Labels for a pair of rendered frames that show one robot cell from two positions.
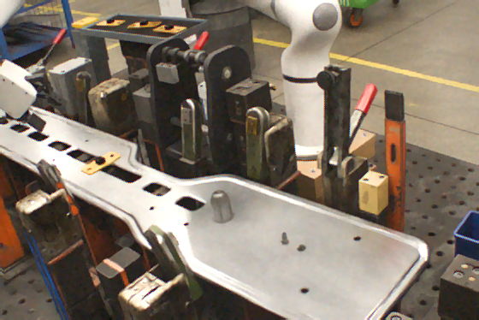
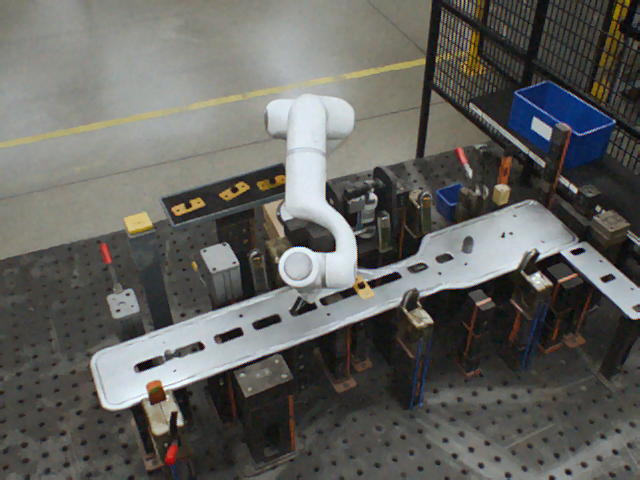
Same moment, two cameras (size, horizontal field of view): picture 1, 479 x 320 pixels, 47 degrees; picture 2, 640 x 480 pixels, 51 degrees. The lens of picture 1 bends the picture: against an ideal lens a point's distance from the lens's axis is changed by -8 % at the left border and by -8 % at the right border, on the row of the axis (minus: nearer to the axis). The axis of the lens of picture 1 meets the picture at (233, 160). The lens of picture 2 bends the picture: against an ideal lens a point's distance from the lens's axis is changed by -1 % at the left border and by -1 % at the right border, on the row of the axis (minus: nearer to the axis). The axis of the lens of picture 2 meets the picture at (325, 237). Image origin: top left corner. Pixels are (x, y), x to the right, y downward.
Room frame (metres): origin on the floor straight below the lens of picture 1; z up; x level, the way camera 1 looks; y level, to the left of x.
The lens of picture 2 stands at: (0.74, 1.51, 2.32)
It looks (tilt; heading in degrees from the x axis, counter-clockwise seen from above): 42 degrees down; 287
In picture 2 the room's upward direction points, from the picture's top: straight up
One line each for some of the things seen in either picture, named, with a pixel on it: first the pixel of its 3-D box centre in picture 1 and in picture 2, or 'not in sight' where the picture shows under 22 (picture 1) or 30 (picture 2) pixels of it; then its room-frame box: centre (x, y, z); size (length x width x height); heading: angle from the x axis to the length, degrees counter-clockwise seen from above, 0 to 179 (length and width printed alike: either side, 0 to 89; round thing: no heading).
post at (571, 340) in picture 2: not in sight; (577, 301); (0.43, -0.01, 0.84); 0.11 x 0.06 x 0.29; 133
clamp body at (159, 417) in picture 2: not in sight; (176, 454); (1.32, 0.80, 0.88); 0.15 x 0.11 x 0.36; 133
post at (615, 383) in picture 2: not in sight; (621, 344); (0.31, 0.12, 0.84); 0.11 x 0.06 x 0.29; 133
